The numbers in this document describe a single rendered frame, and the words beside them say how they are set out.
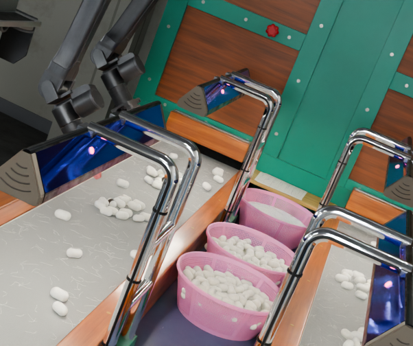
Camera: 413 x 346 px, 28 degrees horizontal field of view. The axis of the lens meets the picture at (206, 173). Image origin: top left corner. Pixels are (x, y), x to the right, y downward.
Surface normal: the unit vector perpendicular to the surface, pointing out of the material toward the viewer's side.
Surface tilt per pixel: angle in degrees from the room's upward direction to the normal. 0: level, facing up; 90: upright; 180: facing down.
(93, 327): 0
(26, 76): 90
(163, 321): 0
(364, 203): 90
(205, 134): 90
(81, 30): 85
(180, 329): 0
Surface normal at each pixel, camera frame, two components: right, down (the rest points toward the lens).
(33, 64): -0.30, 0.16
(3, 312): 0.36, -0.89
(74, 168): 0.95, -0.14
